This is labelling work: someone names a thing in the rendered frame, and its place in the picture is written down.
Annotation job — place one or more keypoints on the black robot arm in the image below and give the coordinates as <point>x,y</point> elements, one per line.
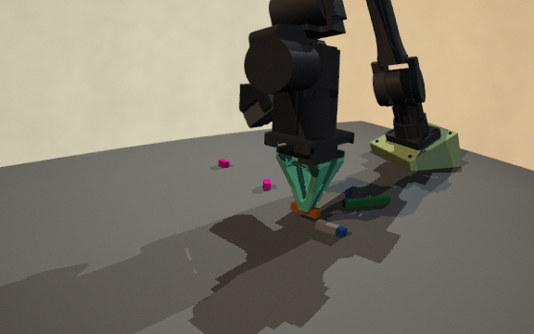
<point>283,58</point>

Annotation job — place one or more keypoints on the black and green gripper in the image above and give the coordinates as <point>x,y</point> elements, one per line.
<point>313,149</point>

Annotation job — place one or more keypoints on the green rod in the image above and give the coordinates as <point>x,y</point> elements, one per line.
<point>362,202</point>

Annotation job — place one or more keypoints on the orange rod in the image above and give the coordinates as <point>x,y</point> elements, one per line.
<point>313,212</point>

